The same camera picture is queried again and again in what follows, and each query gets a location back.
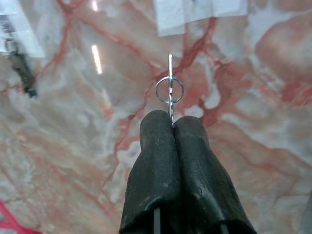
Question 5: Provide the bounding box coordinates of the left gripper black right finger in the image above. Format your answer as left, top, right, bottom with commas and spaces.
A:
170, 116, 258, 234

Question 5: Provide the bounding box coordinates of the marble patterned board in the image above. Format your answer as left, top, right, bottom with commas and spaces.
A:
0, 0, 312, 234

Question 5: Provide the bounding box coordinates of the silver key with ring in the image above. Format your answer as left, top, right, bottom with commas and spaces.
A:
155, 54, 185, 128

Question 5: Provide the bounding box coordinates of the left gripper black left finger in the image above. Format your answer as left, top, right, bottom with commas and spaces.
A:
119, 109, 181, 234

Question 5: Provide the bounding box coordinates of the dark key bunch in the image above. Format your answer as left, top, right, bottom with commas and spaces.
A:
4, 38, 39, 98

